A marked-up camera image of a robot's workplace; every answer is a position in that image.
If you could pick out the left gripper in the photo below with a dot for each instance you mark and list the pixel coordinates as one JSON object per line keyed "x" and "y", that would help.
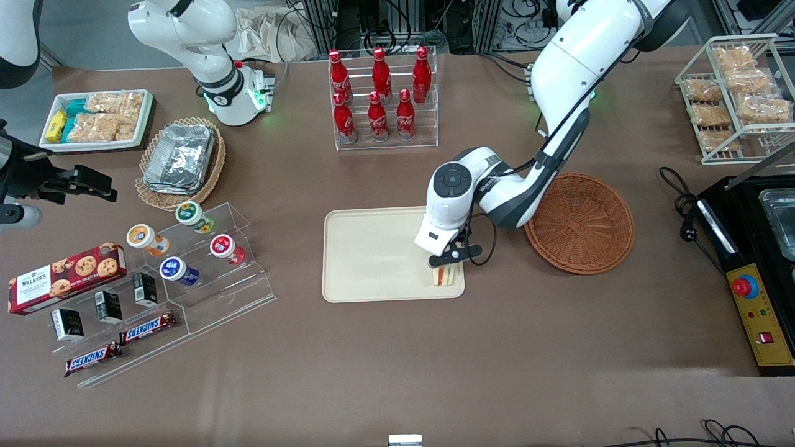
{"x": 461, "y": 236}

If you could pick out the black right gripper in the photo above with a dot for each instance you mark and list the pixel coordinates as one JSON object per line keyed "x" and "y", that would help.
{"x": 38, "y": 178}

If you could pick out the triangle sandwich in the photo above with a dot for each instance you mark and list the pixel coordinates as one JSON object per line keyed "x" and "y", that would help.
{"x": 445, "y": 277}

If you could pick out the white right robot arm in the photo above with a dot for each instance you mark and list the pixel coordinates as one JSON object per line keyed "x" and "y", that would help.
{"x": 211, "y": 56}

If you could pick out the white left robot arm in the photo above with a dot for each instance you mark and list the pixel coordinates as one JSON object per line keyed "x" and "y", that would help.
{"x": 571, "y": 81}

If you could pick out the beige plastic tray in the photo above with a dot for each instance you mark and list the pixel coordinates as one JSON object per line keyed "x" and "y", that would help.
{"x": 372, "y": 254}

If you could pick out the white rectangular snack tray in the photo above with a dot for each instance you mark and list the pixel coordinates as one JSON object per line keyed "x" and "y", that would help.
{"x": 146, "y": 118}

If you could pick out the oval wicker basket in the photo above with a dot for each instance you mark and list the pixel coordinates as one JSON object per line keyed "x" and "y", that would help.
{"x": 214, "y": 167}

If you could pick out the round brown wicker basket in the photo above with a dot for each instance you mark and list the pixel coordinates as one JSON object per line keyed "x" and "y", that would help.
{"x": 581, "y": 223}

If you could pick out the rice cracker packet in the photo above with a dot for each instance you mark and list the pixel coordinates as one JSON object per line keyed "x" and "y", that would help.
{"x": 93, "y": 127}
{"x": 115, "y": 102}

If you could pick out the yellow snack packet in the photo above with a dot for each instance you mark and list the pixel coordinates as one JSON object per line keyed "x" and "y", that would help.
{"x": 56, "y": 126}

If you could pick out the orange lid yogurt cup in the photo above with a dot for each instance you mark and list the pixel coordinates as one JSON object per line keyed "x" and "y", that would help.
{"x": 144, "y": 238}

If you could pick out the teal snack packet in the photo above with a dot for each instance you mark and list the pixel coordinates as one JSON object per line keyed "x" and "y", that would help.
{"x": 76, "y": 107}

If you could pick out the stack of foil containers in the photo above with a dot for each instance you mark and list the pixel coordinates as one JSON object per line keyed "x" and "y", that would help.
{"x": 180, "y": 158}

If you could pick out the red Walkers cookie box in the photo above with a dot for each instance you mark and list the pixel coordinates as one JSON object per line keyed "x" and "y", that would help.
{"x": 65, "y": 277}

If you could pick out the green lid yogurt cup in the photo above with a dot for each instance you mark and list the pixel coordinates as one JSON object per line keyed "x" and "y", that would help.
{"x": 191, "y": 215}

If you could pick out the small black carton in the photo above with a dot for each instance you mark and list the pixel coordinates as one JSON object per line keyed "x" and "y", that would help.
{"x": 145, "y": 289}
{"x": 108, "y": 306}
{"x": 67, "y": 325}

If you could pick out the blue lid yogurt cup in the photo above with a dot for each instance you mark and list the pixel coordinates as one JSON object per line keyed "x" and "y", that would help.
{"x": 177, "y": 270}

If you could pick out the clear acrylic bottle rack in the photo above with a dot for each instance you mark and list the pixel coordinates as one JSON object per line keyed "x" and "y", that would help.
{"x": 428, "y": 124}

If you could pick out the red cola bottle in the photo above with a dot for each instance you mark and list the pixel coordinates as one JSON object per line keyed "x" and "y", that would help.
{"x": 377, "y": 118}
{"x": 381, "y": 71}
{"x": 343, "y": 119}
{"x": 405, "y": 117}
{"x": 422, "y": 73}
{"x": 337, "y": 73}

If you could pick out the red lid yogurt cup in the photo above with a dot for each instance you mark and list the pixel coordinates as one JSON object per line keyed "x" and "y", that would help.
{"x": 225, "y": 248}

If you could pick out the Snickers chocolate bar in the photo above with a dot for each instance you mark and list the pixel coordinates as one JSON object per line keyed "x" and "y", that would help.
{"x": 93, "y": 359}
{"x": 147, "y": 328}

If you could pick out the clear acrylic tiered display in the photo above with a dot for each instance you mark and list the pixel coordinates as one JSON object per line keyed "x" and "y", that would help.
{"x": 211, "y": 292}

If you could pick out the small white box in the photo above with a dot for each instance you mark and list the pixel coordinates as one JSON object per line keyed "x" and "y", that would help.
{"x": 405, "y": 441}

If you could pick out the beige cloth bag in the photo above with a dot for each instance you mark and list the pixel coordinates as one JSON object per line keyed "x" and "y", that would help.
{"x": 267, "y": 34}

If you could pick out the clear bag of pastry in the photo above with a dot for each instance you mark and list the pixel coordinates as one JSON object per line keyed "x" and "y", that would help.
{"x": 718, "y": 140}
{"x": 710, "y": 115}
{"x": 748, "y": 79}
{"x": 704, "y": 90}
{"x": 734, "y": 58}
{"x": 764, "y": 110}

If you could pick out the red emergency stop button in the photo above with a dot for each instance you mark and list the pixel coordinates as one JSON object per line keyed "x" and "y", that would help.
{"x": 741, "y": 286}

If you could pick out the black sealing machine, yellow panel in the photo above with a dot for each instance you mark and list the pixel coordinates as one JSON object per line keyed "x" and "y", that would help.
{"x": 754, "y": 248}

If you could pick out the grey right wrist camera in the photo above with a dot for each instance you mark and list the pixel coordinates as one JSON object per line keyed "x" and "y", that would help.
{"x": 18, "y": 215}

